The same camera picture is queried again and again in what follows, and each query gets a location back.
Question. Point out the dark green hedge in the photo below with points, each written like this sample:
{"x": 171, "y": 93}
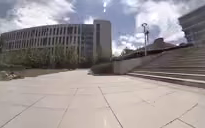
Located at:
{"x": 101, "y": 68}

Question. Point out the pale concrete slab plaza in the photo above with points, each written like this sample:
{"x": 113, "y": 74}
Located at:
{"x": 90, "y": 100}

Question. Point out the curved pale multi-storey building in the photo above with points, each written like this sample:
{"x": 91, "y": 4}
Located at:
{"x": 56, "y": 36}

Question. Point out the low dark roofed building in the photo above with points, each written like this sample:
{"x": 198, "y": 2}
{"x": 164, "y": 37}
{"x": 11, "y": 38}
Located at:
{"x": 160, "y": 45}

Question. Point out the row of leafy green trees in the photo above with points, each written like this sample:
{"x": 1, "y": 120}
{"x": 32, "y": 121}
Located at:
{"x": 40, "y": 56}

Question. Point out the grass patch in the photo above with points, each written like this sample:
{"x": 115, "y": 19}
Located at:
{"x": 40, "y": 72}

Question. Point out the wide grey stone steps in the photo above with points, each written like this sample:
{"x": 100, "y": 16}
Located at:
{"x": 180, "y": 68}

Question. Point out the pile of pale rocks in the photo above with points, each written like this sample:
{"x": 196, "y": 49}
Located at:
{"x": 10, "y": 75}

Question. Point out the dark grey slatted building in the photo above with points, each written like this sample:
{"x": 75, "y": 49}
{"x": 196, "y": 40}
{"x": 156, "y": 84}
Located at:
{"x": 198, "y": 23}

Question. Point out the low grey concrete wall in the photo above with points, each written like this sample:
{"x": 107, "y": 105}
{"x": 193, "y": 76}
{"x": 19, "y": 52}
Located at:
{"x": 130, "y": 65}

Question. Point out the tall street lamp post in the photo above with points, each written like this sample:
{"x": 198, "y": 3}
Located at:
{"x": 145, "y": 40}

